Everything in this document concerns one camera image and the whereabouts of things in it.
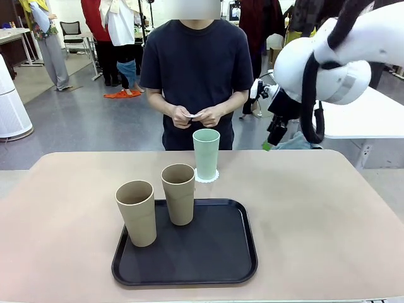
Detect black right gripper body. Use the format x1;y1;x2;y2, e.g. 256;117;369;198
267;89;302;122

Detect tall mint green cup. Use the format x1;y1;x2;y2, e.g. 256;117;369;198
192;128;221;181

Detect tall brown cup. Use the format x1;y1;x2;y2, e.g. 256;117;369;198
160;163;196;227
114;180;158;248

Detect person's left forearm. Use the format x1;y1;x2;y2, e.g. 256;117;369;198
219;90;250;115

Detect person's right forearm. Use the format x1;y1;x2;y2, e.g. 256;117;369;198
146;88;177;116

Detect person's left hand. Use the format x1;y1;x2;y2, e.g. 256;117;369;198
196;106;225;129

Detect person's right hand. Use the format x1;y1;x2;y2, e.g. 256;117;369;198
170;105;194;129

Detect teal cloth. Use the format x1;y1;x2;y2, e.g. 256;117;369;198
277;131;323;151

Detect cardboard box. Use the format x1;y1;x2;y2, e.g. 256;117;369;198
268;46;283;67

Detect white rounded table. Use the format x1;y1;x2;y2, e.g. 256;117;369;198
267;69;404;170

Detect white scalloped paper coaster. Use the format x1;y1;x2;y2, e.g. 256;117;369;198
194;167;220;184

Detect dark red coat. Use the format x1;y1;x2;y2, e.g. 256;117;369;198
239;0;285;75

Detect mannequin with yellow apron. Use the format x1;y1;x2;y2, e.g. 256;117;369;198
283;0;316;45

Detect person in navy t-shirt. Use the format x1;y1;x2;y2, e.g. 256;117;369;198
140;0;255;152

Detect black plastic serving tray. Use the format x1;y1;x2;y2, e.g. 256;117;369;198
110;198;259;287

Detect orange cloth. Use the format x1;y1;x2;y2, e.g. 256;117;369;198
104;90;142;100

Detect mannequin legs with blue jeans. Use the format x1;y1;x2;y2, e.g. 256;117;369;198
116;44;146;96

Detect black tripod stand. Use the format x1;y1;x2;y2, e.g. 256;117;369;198
137;0;158;110

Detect mannequin in red top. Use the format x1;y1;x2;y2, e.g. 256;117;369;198
80;0;120;88

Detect white hanging shirt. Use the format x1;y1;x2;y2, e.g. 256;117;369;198
99;0;137;47

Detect black office chair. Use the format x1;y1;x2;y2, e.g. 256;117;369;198
59;21;91;57

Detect mannequin in floral shirt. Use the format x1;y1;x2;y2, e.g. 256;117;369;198
18;0;71;92

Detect white air purifier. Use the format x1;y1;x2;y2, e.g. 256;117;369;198
0;52;34;140

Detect light wooden desk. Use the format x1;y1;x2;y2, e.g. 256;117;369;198
0;27;45;69

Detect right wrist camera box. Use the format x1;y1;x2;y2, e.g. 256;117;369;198
249;78;279;101

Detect black corrugated cable hose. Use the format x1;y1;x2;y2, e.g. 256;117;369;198
300;0;376;145

